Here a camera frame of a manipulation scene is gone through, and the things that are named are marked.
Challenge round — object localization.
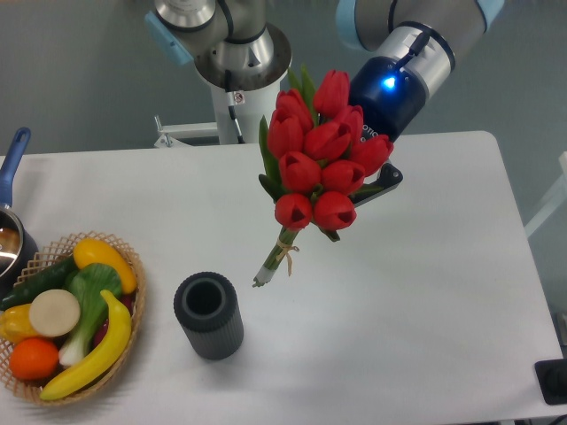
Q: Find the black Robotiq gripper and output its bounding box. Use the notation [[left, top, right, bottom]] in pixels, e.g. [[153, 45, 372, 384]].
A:
[[349, 57, 427, 207]]

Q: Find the red tulip bouquet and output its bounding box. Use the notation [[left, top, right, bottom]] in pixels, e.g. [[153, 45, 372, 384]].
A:
[[253, 70, 393, 287]]

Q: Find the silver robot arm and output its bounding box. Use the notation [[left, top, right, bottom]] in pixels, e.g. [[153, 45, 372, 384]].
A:
[[144, 1, 503, 147]]

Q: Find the dark grey ribbed vase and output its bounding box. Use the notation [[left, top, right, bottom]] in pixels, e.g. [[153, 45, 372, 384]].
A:
[[174, 272, 244, 360]]

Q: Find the black device at table edge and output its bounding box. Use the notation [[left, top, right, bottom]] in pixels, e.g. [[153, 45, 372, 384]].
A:
[[534, 359, 567, 406]]

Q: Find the yellow plastic banana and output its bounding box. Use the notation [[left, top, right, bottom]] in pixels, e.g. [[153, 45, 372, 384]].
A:
[[39, 290, 132, 401]]

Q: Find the yellow squash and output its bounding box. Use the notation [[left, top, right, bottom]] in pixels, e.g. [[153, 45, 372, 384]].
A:
[[73, 238, 137, 295]]

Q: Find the green bok choy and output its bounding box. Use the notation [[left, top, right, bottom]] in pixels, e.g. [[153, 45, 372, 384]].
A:
[[59, 263, 122, 368]]

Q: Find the green cucumber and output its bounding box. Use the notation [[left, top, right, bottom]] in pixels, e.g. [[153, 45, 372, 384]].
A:
[[1, 257, 78, 311]]

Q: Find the beige round mushroom cap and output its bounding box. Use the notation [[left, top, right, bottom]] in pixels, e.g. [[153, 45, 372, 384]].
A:
[[28, 290, 81, 337]]

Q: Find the orange plastic fruit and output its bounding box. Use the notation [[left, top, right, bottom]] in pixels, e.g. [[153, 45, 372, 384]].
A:
[[9, 337, 58, 381]]

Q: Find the yellow bell pepper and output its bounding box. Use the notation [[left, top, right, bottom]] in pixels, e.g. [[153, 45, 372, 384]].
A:
[[1, 304, 41, 344]]

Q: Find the woven wicker basket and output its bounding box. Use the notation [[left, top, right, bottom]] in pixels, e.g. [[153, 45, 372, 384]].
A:
[[1, 231, 146, 406]]

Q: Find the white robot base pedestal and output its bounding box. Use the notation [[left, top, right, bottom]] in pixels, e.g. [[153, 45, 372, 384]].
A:
[[154, 71, 287, 148]]

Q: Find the white frame at right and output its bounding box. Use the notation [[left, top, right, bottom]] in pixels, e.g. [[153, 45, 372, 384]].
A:
[[524, 151, 566, 238]]

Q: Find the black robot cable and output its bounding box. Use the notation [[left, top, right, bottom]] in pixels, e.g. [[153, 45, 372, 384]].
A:
[[222, 69, 246, 145]]

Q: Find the blue handled saucepan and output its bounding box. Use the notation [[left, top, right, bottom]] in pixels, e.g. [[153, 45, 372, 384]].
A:
[[1, 127, 37, 298]]

